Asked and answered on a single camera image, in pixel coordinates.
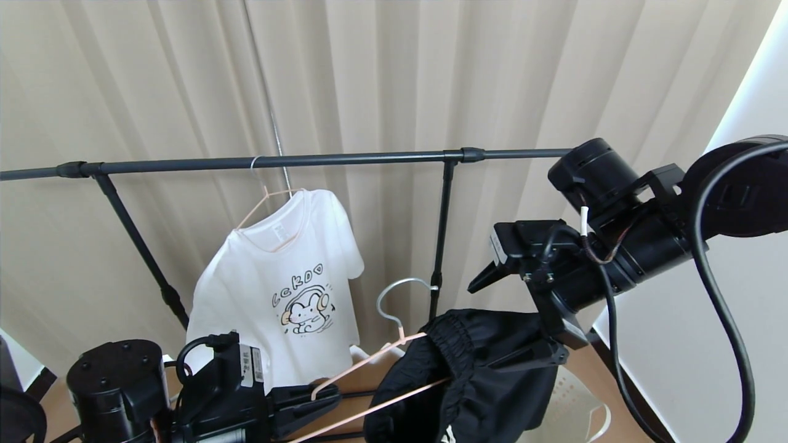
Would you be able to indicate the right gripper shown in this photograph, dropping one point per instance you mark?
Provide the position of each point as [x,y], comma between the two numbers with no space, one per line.
[591,277]

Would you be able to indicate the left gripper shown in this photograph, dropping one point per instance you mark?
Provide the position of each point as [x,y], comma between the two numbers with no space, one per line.
[228,421]

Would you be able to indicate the black shorts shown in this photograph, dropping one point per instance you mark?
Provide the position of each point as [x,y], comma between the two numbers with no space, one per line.
[492,400]

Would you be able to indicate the pink clothes hanger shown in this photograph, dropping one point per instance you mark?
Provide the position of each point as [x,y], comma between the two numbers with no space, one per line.
[369,360]
[255,209]

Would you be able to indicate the white printed t-shirt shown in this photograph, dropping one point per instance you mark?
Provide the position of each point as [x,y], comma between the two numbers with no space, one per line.
[246,295]

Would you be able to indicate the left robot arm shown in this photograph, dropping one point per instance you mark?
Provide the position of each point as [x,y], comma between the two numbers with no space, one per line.
[117,387]

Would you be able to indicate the white laundry basket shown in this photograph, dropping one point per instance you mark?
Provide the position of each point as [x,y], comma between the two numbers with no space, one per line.
[578,412]

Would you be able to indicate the black clothes rack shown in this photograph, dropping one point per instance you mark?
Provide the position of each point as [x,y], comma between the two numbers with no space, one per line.
[246,163]

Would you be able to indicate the beige curtain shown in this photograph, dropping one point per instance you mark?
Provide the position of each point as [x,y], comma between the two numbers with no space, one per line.
[431,74]

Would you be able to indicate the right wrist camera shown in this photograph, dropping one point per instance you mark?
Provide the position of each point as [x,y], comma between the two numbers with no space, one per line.
[523,246]

